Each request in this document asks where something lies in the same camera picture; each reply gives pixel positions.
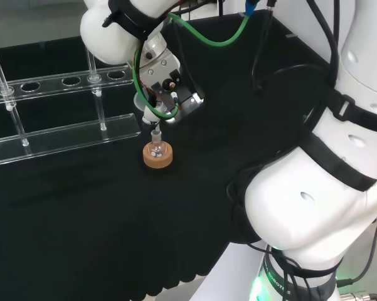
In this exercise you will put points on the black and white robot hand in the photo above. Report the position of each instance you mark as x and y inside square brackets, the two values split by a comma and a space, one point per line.
[175, 97]

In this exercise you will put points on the small glass round-bottom flask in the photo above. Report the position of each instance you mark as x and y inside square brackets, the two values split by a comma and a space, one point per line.
[157, 150]

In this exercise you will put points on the black cloth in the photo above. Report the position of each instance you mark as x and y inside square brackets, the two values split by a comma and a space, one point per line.
[97, 219]

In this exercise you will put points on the clear plastic funnel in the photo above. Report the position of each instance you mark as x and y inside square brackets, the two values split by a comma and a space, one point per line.
[138, 102]

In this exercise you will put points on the clear acrylic funnel stand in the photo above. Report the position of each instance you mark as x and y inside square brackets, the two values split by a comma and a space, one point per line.
[66, 135]

